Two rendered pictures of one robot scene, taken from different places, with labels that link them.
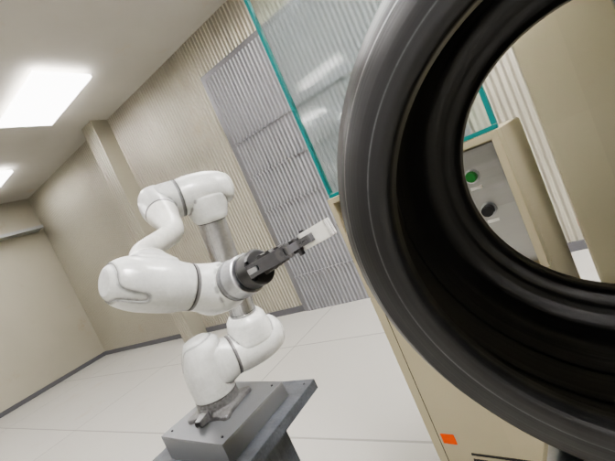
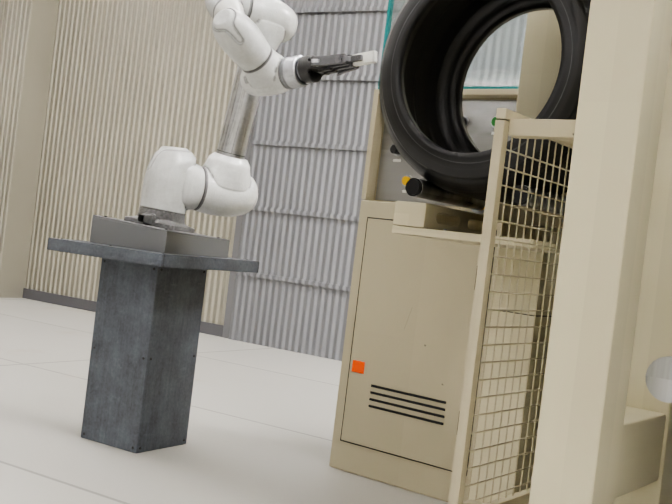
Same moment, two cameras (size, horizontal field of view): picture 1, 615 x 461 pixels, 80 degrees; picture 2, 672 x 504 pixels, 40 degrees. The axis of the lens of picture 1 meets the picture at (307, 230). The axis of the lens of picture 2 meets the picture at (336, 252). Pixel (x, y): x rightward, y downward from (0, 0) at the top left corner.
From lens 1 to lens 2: 192 cm
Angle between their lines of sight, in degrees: 5
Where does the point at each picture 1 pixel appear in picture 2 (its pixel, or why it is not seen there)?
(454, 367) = (396, 116)
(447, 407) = (373, 330)
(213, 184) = (282, 16)
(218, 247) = not seen: hidden behind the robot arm
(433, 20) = not seen: outside the picture
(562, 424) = (422, 143)
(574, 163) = (523, 101)
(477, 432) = (387, 361)
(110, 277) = (230, 15)
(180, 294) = (257, 54)
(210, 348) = (188, 161)
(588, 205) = not seen: hidden behind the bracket
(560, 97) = (533, 61)
